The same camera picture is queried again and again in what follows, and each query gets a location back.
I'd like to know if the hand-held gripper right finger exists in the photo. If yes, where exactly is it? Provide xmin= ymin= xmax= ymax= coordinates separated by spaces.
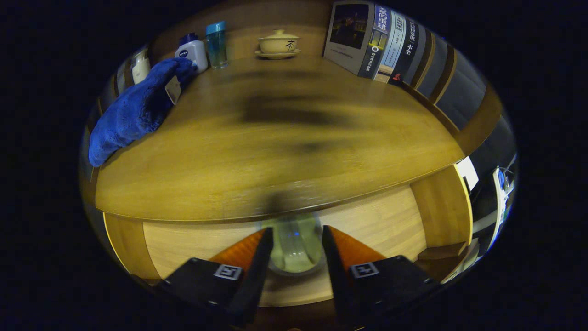
xmin=322 ymin=225 xmax=441 ymax=329

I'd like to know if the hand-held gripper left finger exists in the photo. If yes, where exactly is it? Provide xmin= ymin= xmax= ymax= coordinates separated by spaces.
xmin=154 ymin=227 xmax=274 ymax=328

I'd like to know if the green scrub brush white pad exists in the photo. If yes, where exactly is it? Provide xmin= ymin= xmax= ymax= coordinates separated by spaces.
xmin=260 ymin=214 xmax=328 ymax=276

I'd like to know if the wooden countertop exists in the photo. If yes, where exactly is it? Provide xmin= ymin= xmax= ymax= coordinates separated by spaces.
xmin=94 ymin=55 xmax=465 ymax=222

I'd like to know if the white shelf with small items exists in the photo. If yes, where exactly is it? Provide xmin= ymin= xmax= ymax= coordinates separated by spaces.
xmin=492 ymin=154 xmax=519 ymax=230

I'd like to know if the wooden cabinet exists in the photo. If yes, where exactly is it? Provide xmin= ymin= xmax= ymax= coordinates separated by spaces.
xmin=78 ymin=0 xmax=506 ymax=221

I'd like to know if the blue towel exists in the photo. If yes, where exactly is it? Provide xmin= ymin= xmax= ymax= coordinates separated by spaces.
xmin=88 ymin=57 xmax=198 ymax=168

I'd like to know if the black backdrop cloth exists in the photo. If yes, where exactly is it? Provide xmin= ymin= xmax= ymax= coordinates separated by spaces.
xmin=416 ymin=28 xmax=517 ymax=194

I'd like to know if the white bottle with blue cap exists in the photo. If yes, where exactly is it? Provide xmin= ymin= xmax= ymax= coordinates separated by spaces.
xmin=175 ymin=33 xmax=209 ymax=74

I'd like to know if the beige lidded teacup with saucer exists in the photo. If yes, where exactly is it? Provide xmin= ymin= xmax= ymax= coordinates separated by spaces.
xmin=254 ymin=29 xmax=302 ymax=60

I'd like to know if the clear teal bottle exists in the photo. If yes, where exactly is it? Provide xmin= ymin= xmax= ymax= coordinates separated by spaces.
xmin=205 ymin=21 xmax=229 ymax=70

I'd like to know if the white pump bottle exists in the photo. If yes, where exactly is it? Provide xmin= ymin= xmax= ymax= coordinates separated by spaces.
xmin=131 ymin=48 xmax=151 ymax=85

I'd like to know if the book with black spine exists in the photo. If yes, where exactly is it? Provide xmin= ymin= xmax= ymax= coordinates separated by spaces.
xmin=388 ymin=21 xmax=428 ymax=86

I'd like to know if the book with pale blue spine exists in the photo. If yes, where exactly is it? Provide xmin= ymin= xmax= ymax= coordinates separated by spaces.
xmin=374 ymin=11 xmax=408 ymax=83

